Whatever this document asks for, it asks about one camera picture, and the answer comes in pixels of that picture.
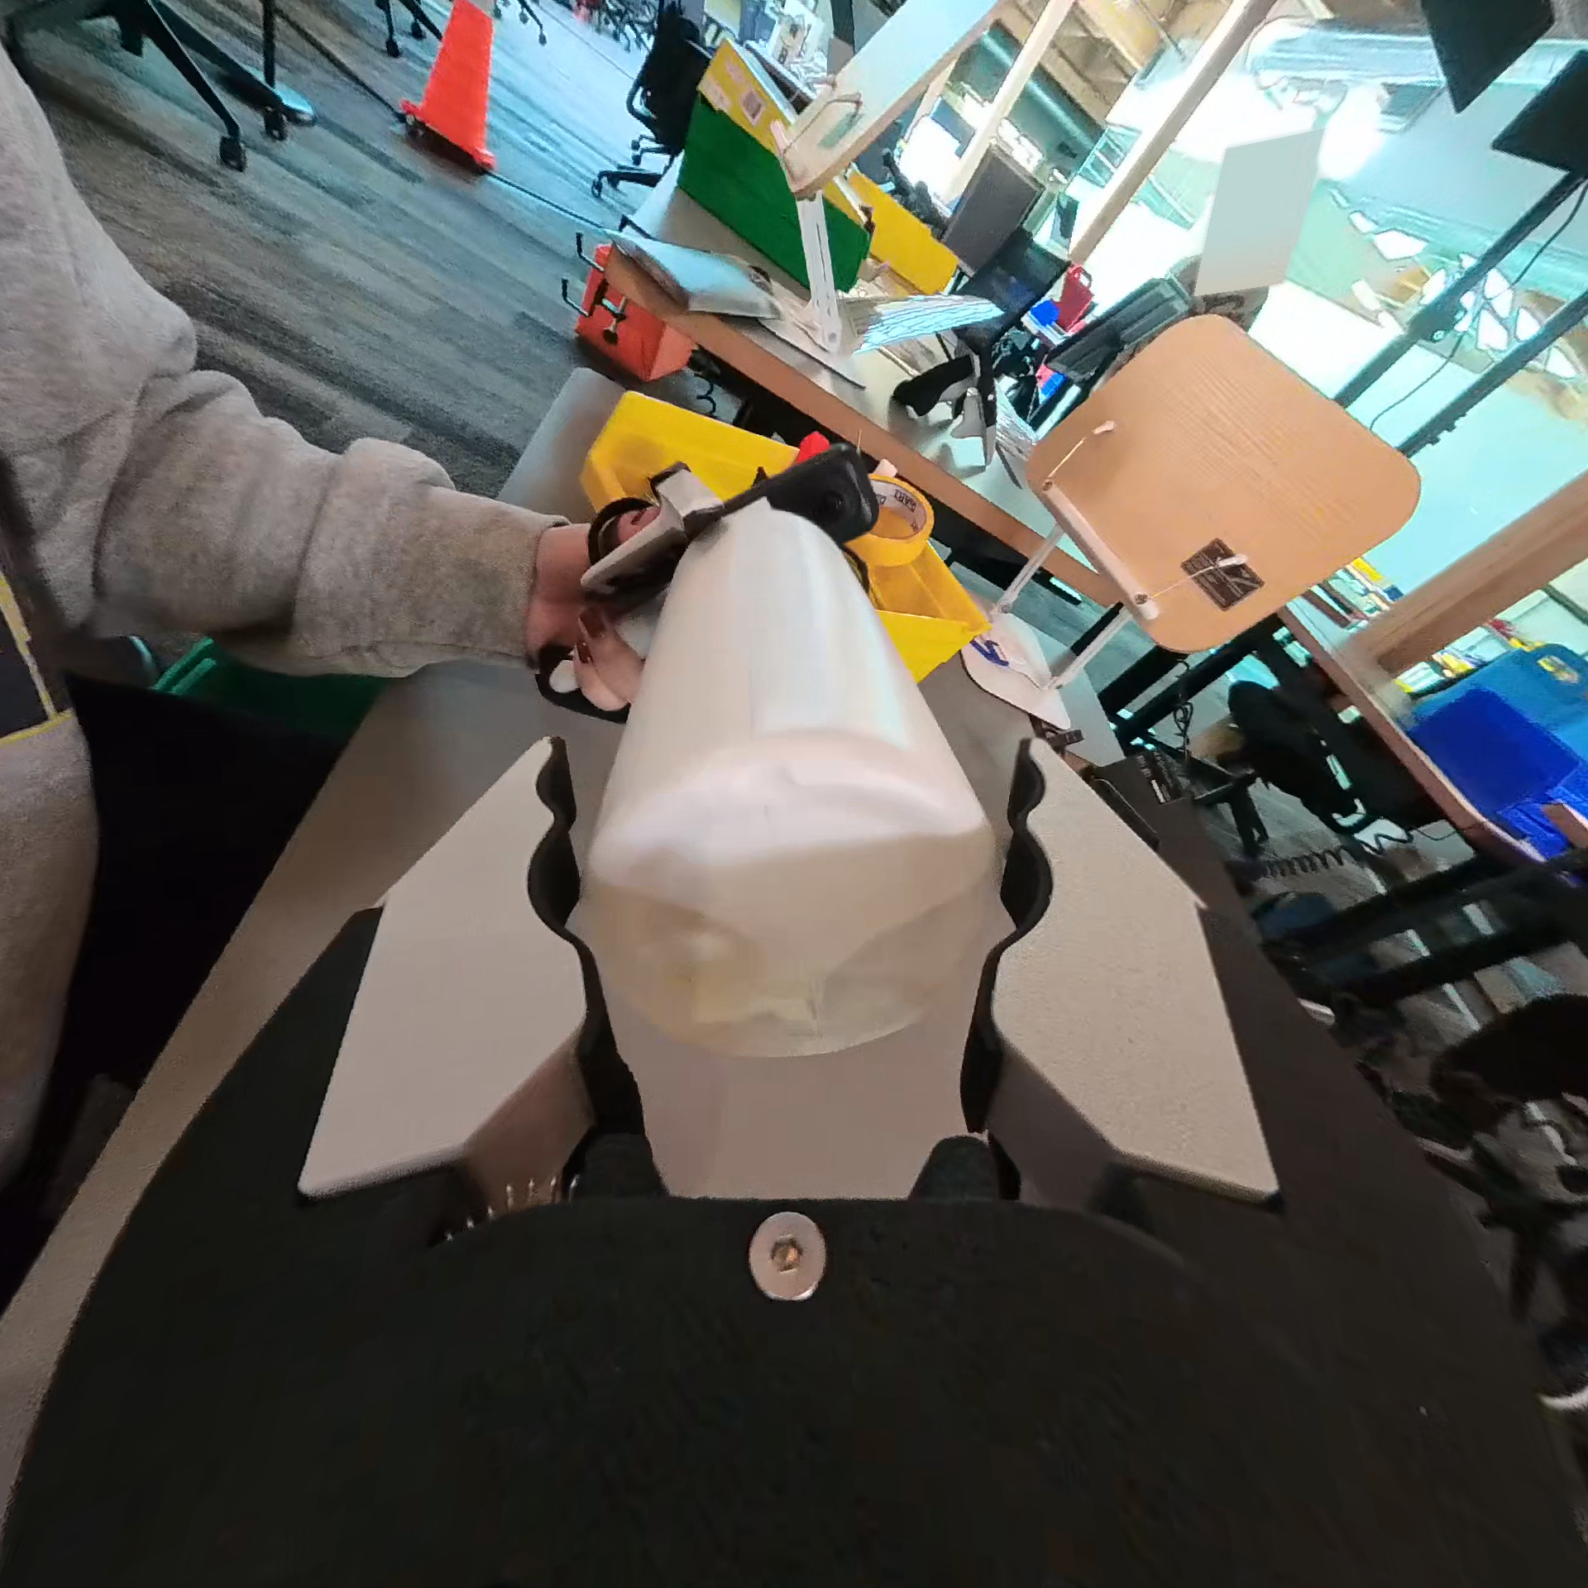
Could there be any black hanging monitor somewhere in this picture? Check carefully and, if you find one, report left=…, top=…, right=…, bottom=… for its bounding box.
left=1492, top=49, right=1588, bottom=176
left=1418, top=0, right=1560, bottom=115

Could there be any yellow cardboard box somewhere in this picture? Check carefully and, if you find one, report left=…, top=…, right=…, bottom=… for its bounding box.
left=694, top=38, right=802, bottom=140

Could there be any spare hand-held gripper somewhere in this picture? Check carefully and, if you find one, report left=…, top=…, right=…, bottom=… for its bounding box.
left=891, top=349, right=1010, bottom=470

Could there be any white translucent bottle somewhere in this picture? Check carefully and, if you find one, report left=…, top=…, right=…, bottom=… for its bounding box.
left=581, top=495, right=1003, bottom=1058

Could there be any green plastic crate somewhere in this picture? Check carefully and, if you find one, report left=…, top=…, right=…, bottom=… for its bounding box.
left=152, top=635, right=390, bottom=746

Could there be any yellow tape roll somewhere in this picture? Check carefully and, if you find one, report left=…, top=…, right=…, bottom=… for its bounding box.
left=863, top=474, right=934, bottom=569

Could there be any grey printed sweatshirt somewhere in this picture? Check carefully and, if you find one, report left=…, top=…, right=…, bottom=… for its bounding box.
left=0, top=49, right=201, bottom=1193

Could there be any orange traffic cone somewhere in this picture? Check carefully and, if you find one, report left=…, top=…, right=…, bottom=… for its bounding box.
left=399, top=0, right=500, bottom=172

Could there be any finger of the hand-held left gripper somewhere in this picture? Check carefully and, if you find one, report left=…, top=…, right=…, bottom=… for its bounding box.
left=581, top=465, right=728, bottom=599

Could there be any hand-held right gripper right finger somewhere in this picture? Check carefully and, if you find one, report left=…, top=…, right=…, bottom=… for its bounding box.
left=959, top=737, right=1282, bottom=1204

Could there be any person's left forearm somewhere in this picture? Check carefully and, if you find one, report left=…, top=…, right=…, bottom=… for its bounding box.
left=99, top=435, right=573, bottom=682

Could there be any yellow plastic bin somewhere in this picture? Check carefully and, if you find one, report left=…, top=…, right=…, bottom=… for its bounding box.
left=581, top=389, right=991, bottom=684

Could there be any green plastic box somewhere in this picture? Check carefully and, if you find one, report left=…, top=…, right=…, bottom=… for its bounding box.
left=675, top=92, right=874, bottom=295

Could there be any white rectangular panel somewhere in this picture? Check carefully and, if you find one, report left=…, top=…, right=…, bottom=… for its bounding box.
left=1197, top=124, right=1324, bottom=298

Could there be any person's left hand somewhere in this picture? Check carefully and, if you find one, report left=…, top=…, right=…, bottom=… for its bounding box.
left=526, top=521, right=649, bottom=722

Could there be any blue plastic crate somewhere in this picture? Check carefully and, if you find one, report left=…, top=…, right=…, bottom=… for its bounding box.
left=1405, top=642, right=1588, bottom=860

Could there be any grey flat pouch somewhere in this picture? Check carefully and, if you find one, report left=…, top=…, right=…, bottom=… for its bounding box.
left=611, top=228, right=787, bottom=321

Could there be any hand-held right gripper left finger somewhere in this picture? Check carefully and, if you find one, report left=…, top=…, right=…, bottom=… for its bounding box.
left=297, top=737, right=647, bottom=1223

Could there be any wooden board stand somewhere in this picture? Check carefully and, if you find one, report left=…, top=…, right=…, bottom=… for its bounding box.
left=961, top=314, right=1424, bottom=733
left=779, top=0, right=1082, bottom=357

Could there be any orange toolbox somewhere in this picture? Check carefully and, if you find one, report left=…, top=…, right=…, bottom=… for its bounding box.
left=564, top=242, right=696, bottom=383

